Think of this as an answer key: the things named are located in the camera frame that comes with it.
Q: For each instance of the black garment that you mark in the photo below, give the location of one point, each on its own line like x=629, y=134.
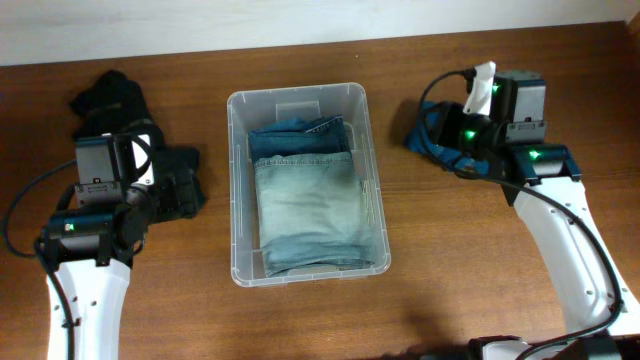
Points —
x=115, y=104

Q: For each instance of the dark blue jeans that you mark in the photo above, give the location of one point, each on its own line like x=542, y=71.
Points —
x=325, y=135

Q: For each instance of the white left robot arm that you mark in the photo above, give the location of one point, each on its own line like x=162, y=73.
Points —
x=88, y=246

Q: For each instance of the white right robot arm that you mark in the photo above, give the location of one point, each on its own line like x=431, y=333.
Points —
x=542, y=182

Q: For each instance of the teal taped cloth bundle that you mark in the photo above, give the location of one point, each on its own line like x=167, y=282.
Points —
x=418, y=141

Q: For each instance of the light blue jeans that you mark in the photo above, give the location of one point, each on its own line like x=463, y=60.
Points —
x=312, y=210

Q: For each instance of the clear plastic storage bin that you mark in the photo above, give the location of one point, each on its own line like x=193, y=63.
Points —
x=254, y=109

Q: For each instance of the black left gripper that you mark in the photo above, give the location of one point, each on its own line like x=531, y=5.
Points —
x=177, y=203

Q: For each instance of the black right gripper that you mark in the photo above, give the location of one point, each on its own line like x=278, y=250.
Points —
x=449, y=112

